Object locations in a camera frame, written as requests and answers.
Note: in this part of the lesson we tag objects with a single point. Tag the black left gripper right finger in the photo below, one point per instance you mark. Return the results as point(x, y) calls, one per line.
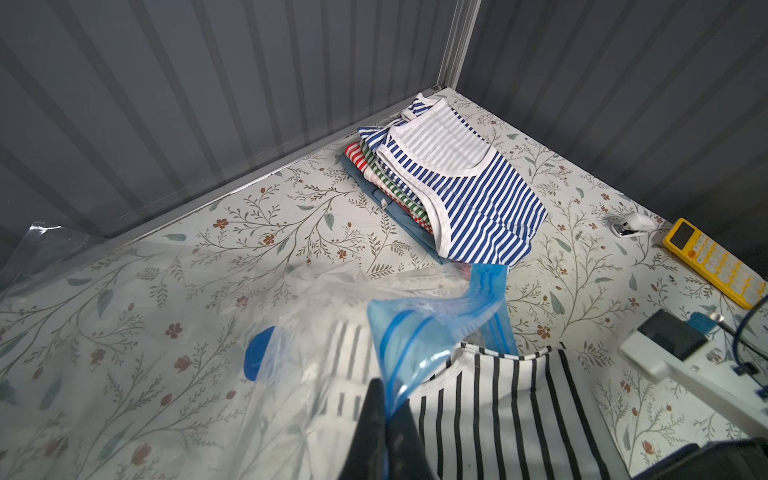
point(406, 456)

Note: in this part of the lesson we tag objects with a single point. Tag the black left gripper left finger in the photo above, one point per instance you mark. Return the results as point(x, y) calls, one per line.
point(366, 458)

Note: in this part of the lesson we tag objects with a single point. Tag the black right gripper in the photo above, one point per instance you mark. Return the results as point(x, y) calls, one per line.
point(732, 459)

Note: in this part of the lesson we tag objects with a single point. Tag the black white striped garment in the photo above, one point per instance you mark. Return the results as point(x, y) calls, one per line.
point(480, 415)

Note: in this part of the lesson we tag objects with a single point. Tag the blue white striped garment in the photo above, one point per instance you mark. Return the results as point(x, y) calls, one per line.
point(480, 208)

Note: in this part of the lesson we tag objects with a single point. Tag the clear vacuum bag blue zip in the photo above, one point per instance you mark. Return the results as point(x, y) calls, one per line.
point(128, 363)

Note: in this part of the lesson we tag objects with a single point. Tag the blue tank top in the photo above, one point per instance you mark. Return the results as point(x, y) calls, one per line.
point(397, 213)

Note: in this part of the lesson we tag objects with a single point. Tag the green white striped garment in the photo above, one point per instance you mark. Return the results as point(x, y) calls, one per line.
point(408, 199)

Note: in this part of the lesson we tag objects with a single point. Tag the blue vacuum valve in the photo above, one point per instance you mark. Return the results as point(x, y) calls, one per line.
point(255, 353)

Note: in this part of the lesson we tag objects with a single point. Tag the yellow calculator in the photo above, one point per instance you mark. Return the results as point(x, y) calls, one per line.
point(715, 264)

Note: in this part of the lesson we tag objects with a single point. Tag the white stapler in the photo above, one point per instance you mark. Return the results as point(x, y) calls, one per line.
point(631, 225)

